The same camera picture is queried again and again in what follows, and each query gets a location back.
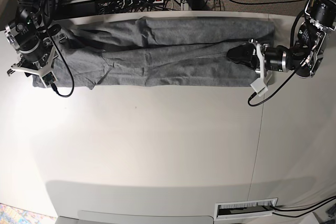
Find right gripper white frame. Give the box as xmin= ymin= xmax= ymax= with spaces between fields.
xmin=6 ymin=33 xmax=58 ymax=77

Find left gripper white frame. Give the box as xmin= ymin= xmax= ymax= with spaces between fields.
xmin=226 ymin=38 xmax=289 ymax=86

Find grey T-shirt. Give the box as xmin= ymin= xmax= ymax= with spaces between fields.
xmin=31 ymin=17 xmax=276 ymax=91

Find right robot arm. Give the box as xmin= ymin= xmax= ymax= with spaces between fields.
xmin=5 ymin=0 xmax=61 ymax=86

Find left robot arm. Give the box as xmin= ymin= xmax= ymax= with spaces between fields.
xmin=227 ymin=0 xmax=335 ymax=78

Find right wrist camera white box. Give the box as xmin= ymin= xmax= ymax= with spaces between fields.
xmin=41 ymin=71 xmax=57 ymax=88

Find white power strip red switch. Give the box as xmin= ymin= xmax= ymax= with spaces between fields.
xmin=122 ymin=0 xmax=164 ymax=7

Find black cables at table edge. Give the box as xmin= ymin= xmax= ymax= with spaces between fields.
xmin=271 ymin=196 xmax=336 ymax=218

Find table cable grommet box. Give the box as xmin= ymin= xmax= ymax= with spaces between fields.
xmin=214 ymin=198 xmax=278 ymax=221

